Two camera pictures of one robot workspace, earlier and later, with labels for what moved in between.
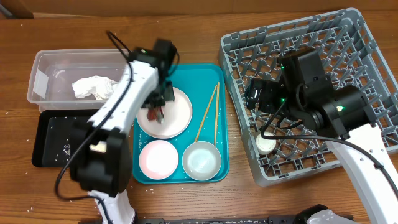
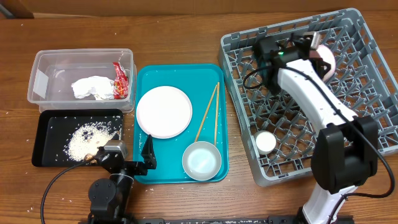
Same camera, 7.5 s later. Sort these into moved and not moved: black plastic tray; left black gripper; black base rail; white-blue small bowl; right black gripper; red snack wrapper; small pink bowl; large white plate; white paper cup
Moved: right black gripper; red snack wrapper; left black gripper; small pink bowl
Not moved: black plastic tray; white paper cup; black base rail; white-blue small bowl; large white plate
